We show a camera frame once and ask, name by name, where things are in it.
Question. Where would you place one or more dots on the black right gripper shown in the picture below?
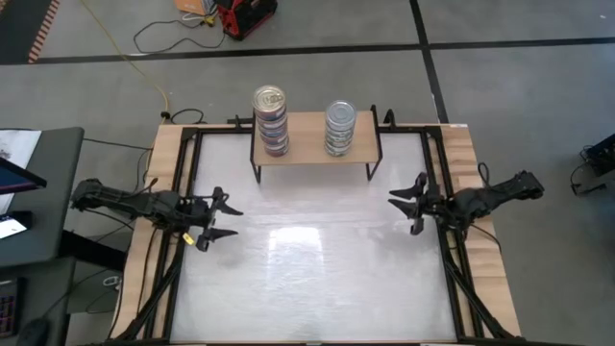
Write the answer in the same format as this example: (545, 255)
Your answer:
(432, 204)

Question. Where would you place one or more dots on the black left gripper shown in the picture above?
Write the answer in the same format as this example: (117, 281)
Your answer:
(204, 214)

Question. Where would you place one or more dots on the light tuna can green label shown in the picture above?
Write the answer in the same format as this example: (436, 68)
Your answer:
(338, 140)
(339, 134)
(338, 144)
(338, 154)
(338, 149)
(340, 113)

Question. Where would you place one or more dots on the pink salmon can blue label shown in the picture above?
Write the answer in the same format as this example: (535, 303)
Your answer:
(275, 145)
(268, 98)
(271, 124)
(274, 138)
(276, 153)
(272, 131)

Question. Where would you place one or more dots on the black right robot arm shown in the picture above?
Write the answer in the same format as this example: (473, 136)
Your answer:
(495, 194)

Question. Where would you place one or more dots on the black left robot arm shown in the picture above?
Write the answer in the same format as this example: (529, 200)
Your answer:
(134, 202)

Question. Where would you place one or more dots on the wooden shelf black metal legs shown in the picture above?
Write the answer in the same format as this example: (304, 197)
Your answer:
(307, 144)

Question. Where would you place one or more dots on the black desk support beam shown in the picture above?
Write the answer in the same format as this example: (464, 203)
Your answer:
(91, 250)

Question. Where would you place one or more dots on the grey desk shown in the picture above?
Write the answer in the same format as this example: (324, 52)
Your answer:
(57, 158)

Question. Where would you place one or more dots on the grey side table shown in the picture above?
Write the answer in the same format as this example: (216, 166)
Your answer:
(48, 298)

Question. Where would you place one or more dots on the black floor equipment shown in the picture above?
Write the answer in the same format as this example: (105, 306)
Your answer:
(600, 158)

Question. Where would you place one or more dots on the red black equipment case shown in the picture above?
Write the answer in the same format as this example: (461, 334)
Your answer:
(245, 17)

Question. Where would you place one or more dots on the monitor with blue screen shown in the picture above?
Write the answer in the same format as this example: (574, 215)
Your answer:
(17, 180)

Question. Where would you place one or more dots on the orange folder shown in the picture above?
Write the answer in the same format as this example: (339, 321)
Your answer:
(189, 6)

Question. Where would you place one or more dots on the white paper sheet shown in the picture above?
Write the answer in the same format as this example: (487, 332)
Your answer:
(21, 144)

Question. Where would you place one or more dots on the dark computer mouse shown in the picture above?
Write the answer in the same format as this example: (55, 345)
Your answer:
(33, 331)

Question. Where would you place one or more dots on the dark keyboard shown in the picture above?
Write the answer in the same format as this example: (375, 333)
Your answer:
(8, 307)

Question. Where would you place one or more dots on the black mat orange striped edge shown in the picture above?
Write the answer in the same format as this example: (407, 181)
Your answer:
(19, 29)

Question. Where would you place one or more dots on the black metal table frame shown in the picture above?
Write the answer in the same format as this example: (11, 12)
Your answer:
(408, 130)

